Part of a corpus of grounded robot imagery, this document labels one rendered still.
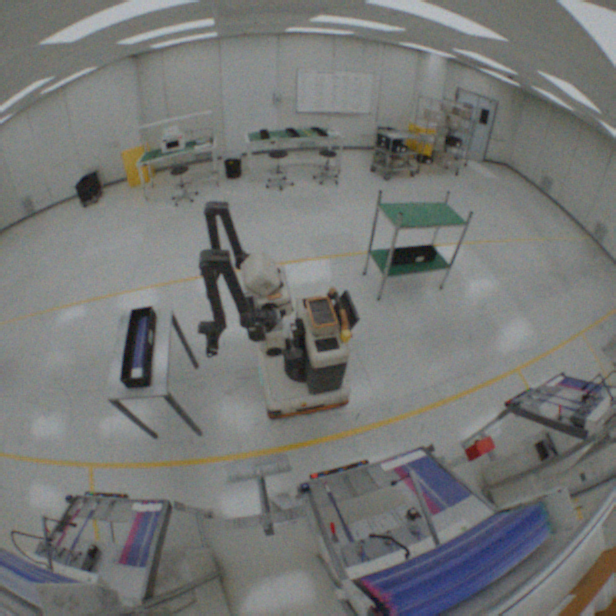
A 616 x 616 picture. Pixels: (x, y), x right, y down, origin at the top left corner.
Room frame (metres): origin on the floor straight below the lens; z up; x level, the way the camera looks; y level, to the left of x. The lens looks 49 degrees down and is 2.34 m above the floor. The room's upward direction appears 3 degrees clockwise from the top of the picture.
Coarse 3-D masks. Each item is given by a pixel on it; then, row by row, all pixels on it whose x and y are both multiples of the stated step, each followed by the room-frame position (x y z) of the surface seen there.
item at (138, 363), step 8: (144, 320) 1.14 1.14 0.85; (144, 328) 1.07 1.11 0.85; (144, 336) 1.01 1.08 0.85; (136, 344) 0.94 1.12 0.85; (144, 344) 0.95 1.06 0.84; (136, 352) 0.87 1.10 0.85; (144, 352) 0.89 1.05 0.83; (136, 360) 0.82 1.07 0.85; (136, 368) 0.76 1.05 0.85; (136, 376) 0.70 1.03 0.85
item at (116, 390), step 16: (128, 320) 1.16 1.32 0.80; (160, 320) 1.19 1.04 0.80; (176, 320) 1.29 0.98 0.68; (160, 336) 1.05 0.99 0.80; (160, 352) 0.92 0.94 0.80; (192, 352) 1.31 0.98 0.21; (112, 368) 0.75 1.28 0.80; (160, 368) 0.81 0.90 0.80; (112, 384) 0.64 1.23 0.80; (160, 384) 0.70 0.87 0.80; (112, 400) 0.53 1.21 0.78; (128, 416) 0.53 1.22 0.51
